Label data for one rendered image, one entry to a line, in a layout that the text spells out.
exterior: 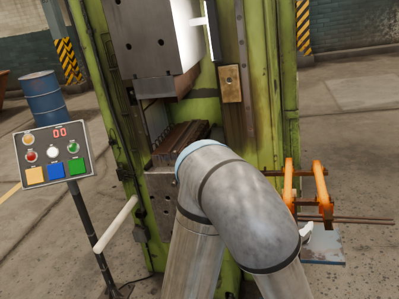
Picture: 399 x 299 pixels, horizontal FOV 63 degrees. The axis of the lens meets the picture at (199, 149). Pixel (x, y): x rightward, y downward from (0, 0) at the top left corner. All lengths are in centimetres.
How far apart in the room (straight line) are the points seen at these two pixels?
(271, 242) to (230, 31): 113
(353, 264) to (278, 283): 181
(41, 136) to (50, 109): 427
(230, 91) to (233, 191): 107
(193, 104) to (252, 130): 52
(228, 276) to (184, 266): 129
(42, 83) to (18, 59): 353
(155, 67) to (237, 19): 40
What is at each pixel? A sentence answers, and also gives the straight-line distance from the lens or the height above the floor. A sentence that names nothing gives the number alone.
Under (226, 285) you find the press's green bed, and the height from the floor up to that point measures 17.
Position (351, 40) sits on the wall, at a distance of 758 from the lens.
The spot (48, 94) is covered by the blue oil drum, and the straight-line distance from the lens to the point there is 599.
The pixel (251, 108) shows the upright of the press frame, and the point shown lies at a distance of 157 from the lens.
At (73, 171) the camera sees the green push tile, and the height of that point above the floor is 100.
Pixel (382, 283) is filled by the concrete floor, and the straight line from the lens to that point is 231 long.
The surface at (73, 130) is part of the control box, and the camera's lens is 172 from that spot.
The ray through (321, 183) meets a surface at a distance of 134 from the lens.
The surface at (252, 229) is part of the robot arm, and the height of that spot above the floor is 134.
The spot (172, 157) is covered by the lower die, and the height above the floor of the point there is 97.
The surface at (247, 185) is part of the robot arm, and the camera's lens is 50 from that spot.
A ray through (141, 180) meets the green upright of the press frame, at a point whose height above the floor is 74.
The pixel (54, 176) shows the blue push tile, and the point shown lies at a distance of 172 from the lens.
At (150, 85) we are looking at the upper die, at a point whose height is 133.
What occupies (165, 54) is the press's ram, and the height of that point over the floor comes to 145.
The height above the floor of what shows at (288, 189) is 95.
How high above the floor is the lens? 166
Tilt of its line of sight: 25 degrees down
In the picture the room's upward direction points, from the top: 10 degrees counter-clockwise
